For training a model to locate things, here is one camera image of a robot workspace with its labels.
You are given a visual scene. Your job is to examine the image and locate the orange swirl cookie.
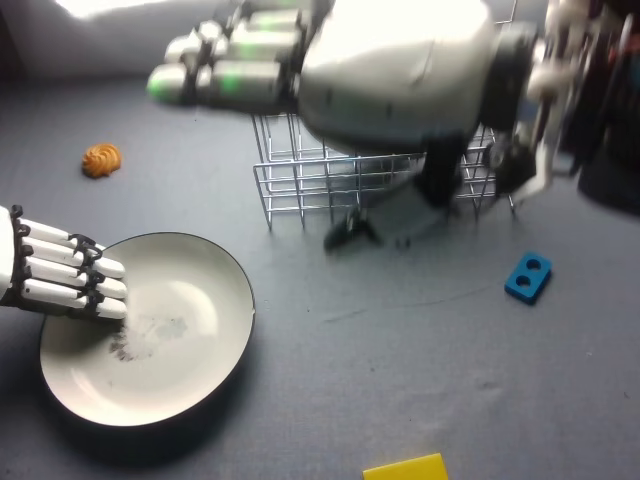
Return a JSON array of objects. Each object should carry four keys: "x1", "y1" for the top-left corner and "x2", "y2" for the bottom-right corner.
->
[{"x1": 82, "y1": 143, "x2": 124, "y2": 180}]

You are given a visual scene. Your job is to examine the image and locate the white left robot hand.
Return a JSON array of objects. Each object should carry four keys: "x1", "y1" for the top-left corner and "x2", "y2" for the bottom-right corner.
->
[{"x1": 0, "y1": 203, "x2": 128, "y2": 322}]

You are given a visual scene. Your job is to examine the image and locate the blue block with two holes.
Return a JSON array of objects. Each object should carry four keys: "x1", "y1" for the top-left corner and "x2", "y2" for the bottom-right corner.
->
[{"x1": 503, "y1": 251, "x2": 555, "y2": 306}]

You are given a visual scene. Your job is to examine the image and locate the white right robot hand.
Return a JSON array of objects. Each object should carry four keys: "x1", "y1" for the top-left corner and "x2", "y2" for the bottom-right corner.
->
[{"x1": 146, "y1": 0, "x2": 501, "y2": 211}]

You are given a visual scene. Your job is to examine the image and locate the silver wire dish rack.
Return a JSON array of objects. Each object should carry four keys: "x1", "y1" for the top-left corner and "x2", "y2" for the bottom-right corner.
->
[{"x1": 252, "y1": 0, "x2": 521, "y2": 231}]

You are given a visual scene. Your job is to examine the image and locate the yellow rectangular block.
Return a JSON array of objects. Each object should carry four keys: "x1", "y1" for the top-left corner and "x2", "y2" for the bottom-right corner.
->
[{"x1": 362, "y1": 452, "x2": 450, "y2": 480}]

